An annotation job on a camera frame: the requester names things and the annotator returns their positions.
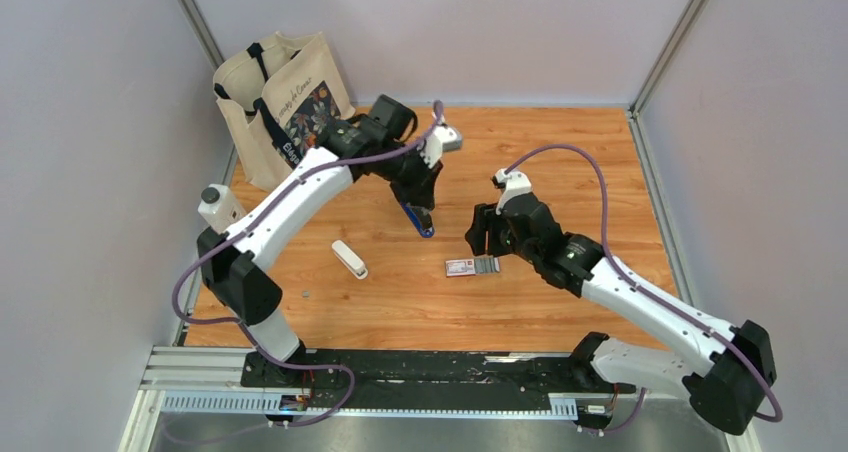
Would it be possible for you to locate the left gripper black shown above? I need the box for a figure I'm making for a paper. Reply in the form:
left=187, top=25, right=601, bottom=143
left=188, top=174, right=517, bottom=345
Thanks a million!
left=375, top=142, right=443, bottom=212

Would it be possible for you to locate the beige canvas tote bag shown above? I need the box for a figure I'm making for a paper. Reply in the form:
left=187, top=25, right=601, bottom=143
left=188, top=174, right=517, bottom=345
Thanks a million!
left=213, top=32, right=355, bottom=191

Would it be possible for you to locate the red white staple box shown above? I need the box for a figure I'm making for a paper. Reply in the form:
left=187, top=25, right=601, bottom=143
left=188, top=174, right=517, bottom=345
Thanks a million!
left=445, top=256, right=501, bottom=278

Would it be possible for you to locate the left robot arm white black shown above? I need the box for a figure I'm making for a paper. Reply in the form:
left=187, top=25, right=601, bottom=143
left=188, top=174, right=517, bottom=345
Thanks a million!
left=197, top=95, right=462, bottom=387

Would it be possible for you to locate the white bottle black cap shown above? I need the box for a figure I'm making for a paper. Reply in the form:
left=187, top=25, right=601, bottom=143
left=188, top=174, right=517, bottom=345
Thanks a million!
left=197, top=184, right=246, bottom=233

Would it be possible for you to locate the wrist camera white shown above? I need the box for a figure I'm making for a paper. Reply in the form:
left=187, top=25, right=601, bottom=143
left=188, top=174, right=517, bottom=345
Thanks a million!
left=420, top=123, right=463, bottom=169
left=492, top=168, right=533, bottom=215

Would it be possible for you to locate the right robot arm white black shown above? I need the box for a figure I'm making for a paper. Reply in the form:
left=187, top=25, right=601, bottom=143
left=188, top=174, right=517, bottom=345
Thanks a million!
left=465, top=192, right=783, bottom=436

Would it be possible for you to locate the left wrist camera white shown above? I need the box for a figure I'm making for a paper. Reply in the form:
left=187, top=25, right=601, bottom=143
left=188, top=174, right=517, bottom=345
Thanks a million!
left=420, top=123, right=463, bottom=169

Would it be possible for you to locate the blue stapler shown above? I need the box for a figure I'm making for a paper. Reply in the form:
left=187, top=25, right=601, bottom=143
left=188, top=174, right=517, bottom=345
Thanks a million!
left=401, top=204, right=435, bottom=238

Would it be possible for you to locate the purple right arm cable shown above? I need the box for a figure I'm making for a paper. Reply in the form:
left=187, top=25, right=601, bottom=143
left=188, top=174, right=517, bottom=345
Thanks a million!
left=493, top=144, right=784, bottom=435

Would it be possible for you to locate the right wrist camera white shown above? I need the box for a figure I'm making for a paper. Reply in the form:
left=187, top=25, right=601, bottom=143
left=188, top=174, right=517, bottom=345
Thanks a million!
left=492, top=168, right=533, bottom=215

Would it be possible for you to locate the white stapler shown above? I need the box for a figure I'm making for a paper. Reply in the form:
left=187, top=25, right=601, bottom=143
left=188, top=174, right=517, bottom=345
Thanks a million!
left=331, top=240, right=368, bottom=280

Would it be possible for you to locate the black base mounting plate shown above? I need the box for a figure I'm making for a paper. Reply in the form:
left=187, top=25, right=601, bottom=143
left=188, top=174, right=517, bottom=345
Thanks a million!
left=240, top=349, right=637, bottom=428

